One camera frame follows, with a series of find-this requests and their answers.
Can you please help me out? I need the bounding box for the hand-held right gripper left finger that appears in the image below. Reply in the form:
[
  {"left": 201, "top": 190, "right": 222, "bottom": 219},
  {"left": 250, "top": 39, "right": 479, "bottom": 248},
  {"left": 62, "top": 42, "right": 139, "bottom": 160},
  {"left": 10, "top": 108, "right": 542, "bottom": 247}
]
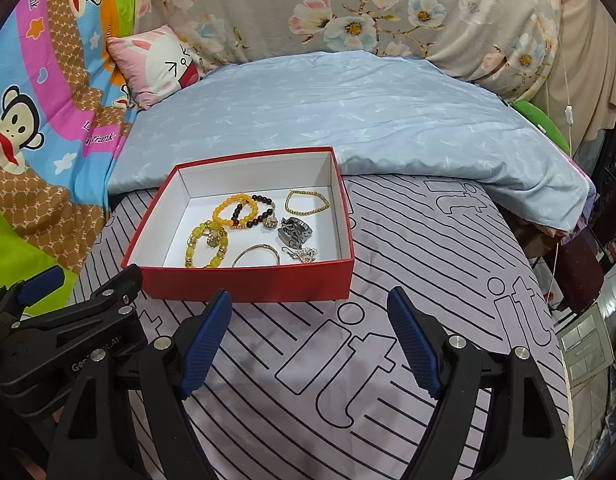
[{"left": 45, "top": 287, "right": 234, "bottom": 480}]

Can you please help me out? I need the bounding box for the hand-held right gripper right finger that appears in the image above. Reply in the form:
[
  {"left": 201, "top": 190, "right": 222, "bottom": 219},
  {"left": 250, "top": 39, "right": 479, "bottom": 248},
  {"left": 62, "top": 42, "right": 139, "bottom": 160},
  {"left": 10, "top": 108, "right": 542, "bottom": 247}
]
[{"left": 386, "top": 286, "right": 575, "bottom": 480}]

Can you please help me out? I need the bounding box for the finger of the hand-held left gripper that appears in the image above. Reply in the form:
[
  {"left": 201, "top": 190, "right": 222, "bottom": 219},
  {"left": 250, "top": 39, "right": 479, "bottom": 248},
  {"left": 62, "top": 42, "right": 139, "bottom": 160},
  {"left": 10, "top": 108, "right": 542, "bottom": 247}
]
[
  {"left": 0, "top": 266, "right": 67, "bottom": 318},
  {"left": 48, "top": 263, "right": 145, "bottom": 333}
]

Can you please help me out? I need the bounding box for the red cardboard box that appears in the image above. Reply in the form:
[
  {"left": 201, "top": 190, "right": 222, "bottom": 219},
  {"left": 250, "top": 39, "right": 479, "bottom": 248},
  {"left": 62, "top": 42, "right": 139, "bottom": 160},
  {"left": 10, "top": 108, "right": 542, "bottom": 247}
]
[{"left": 120, "top": 146, "right": 357, "bottom": 304}]

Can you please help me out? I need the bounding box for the large yellow bead bracelet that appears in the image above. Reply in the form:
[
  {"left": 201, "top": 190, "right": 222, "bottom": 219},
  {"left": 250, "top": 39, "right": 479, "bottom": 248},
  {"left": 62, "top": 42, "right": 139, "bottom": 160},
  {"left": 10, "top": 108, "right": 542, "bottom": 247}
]
[{"left": 183, "top": 220, "right": 229, "bottom": 270}]

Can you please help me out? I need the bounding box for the gold bangle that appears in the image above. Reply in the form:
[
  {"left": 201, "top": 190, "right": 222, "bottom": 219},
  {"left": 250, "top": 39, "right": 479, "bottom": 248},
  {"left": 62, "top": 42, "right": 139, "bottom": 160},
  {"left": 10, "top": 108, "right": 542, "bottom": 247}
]
[{"left": 231, "top": 243, "right": 282, "bottom": 268}]

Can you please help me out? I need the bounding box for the small yellow bead bracelet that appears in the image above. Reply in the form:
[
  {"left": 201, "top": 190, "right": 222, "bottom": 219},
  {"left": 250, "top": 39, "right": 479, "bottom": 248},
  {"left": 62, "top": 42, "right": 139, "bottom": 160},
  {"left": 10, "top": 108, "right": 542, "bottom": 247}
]
[{"left": 211, "top": 193, "right": 259, "bottom": 229}]

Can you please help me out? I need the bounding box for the silver wrist watch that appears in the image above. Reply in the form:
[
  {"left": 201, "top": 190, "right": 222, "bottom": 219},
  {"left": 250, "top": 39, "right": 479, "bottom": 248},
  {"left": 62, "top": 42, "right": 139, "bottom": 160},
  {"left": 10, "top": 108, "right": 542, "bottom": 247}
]
[{"left": 275, "top": 216, "right": 314, "bottom": 250}]

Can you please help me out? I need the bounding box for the dark red bead bracelet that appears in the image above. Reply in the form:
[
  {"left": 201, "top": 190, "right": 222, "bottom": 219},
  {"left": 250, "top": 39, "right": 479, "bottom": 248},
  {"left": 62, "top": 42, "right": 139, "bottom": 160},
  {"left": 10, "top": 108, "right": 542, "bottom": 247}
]
[{"left": 230, "top": 192, "right": 278, "bottom": 231}]

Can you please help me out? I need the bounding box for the gold bead bracelet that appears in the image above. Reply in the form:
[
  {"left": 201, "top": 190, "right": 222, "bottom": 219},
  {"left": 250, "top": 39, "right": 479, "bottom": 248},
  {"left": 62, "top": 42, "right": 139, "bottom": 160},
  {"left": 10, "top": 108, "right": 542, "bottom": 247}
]
[{"left": 283, "top": 188, "right": 331, "bottom": 217}]

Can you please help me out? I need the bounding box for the lilac striped bed sheet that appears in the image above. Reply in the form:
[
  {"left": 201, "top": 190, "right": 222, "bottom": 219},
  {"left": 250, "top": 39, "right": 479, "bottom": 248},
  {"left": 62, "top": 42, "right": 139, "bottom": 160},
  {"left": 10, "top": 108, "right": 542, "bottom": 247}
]
[{"left": 63, "top": 172, "right": 575, "bottom": 480}]

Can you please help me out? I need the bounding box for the grey panelled board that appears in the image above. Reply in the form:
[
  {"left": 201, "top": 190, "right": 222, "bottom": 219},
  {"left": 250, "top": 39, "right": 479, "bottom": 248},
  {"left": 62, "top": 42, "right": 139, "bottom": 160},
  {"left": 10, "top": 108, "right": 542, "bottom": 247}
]
[{"left": 558, "top": 304, "right": 616, "bottom": 387}]

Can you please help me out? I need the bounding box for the dark red cloth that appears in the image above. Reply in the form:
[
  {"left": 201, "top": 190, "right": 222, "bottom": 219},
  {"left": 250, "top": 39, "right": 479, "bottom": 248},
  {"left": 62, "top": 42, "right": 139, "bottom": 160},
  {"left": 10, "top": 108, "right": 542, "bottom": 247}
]
[{"left": 552, "top": 239, "right": 605, "bottom": 314}]

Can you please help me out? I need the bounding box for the cartoon monkey blanket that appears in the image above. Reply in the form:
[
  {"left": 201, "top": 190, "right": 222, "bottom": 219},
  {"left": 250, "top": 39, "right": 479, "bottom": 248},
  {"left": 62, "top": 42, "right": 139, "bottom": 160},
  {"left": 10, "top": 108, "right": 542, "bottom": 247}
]
[{"left": 0, "top": 0, "right": 145, "bottom": 282}]

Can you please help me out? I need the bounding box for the pink bunny pillow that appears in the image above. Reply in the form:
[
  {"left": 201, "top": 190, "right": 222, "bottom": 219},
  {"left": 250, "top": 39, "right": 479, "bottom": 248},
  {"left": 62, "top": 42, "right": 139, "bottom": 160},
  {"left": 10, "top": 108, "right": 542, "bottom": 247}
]
[{"left": 106, "top": 27, "right": 204, "bottom": 110}]

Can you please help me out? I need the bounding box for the light blue blanket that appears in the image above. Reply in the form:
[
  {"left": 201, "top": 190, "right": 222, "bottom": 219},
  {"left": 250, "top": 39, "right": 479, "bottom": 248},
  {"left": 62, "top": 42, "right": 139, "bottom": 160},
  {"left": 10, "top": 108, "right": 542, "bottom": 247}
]
[{"left": 108, "top": 50, "right": 590, "bottom": 234}]

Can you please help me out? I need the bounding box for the green plush cushion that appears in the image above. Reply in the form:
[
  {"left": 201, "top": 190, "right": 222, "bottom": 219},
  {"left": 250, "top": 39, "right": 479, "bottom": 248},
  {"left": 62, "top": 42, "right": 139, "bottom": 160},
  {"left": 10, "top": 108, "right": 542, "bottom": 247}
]
[{"left": 512, "top": 99, "right": 572, "bottom": 154}]

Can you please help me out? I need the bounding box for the beige curtain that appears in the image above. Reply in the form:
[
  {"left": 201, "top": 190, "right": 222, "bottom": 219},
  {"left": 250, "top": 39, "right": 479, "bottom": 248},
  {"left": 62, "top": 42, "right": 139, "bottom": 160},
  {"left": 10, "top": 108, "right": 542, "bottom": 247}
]
[{"left": 533, "top": 0, "right": 616, "bottom": 147}]

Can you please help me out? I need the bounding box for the floral quilt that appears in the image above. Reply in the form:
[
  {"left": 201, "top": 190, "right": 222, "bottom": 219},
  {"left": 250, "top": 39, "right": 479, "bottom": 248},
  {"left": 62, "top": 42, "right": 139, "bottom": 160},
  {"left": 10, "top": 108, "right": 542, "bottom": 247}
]
[{"left": 135, "top": 0, "right": 564, "bottom": 102}]

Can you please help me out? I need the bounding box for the white cable with switch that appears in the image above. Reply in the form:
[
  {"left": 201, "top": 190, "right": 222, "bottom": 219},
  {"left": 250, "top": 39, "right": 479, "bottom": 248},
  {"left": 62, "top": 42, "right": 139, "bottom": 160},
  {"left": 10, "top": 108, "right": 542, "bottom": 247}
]
[{"left": 550, "top": 35, "right": 577, "bottom": 307}]

